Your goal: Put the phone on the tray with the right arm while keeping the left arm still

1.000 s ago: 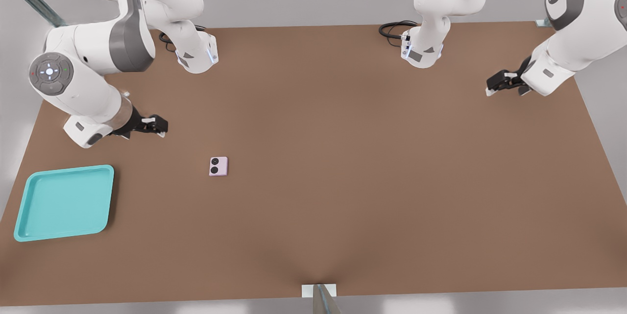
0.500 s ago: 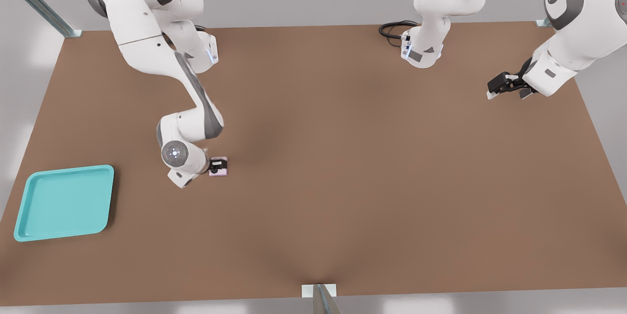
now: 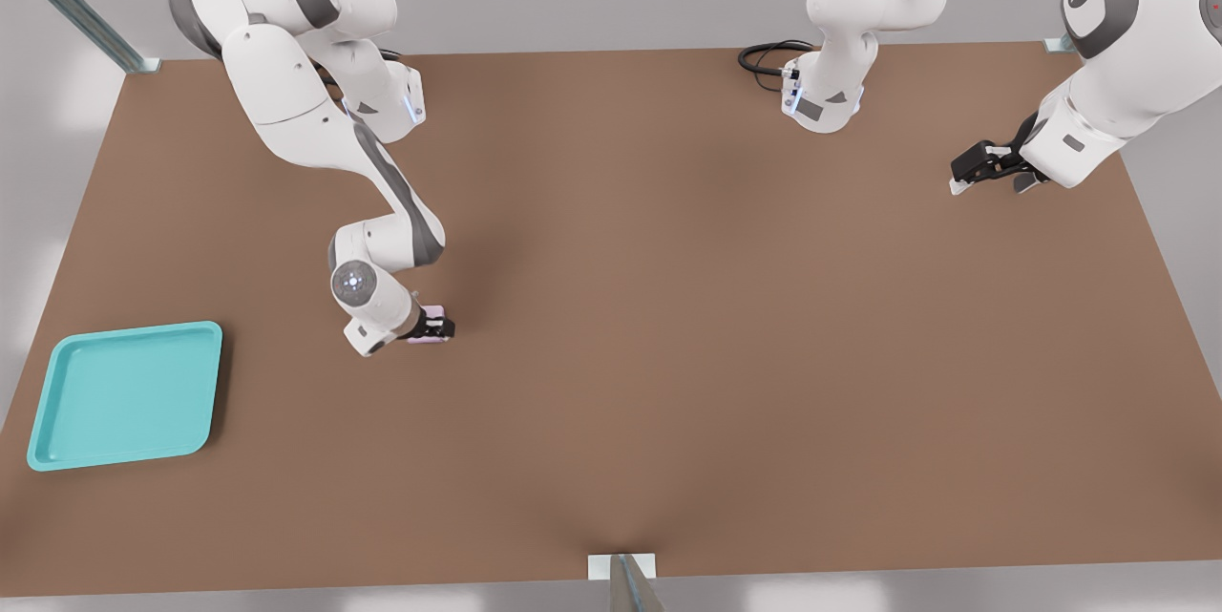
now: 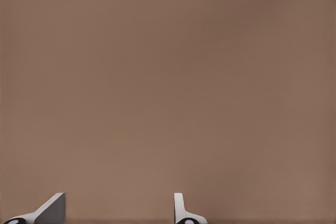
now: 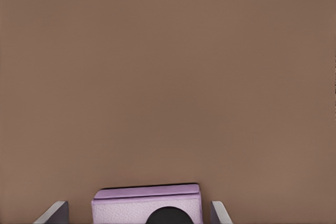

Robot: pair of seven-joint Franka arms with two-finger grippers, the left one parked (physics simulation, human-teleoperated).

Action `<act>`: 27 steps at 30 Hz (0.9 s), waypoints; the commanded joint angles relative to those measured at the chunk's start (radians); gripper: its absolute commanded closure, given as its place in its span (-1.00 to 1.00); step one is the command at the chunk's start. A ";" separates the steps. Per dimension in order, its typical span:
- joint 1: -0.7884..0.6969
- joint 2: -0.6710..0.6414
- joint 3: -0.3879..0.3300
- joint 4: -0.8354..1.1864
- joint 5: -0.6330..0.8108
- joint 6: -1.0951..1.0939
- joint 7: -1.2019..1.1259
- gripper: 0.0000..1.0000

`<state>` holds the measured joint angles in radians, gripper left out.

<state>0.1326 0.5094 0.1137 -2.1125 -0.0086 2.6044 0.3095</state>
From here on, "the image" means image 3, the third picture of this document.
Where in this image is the pale blue-green tray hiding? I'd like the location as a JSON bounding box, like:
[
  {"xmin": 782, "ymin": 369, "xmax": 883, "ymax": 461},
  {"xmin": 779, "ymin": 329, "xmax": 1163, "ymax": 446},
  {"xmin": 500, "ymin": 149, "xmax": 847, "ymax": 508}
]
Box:
[{"xmin": 27, "ymin": 321, "xmax": 224, "ymax": 473}]

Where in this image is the black cable loop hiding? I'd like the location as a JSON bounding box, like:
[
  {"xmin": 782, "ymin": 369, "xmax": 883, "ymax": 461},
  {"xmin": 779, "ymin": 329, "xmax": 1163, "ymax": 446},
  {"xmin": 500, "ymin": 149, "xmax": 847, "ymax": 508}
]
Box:
[{"xmin": 738, "ymin": 40, "xmax": 818, "ymax": 95}]

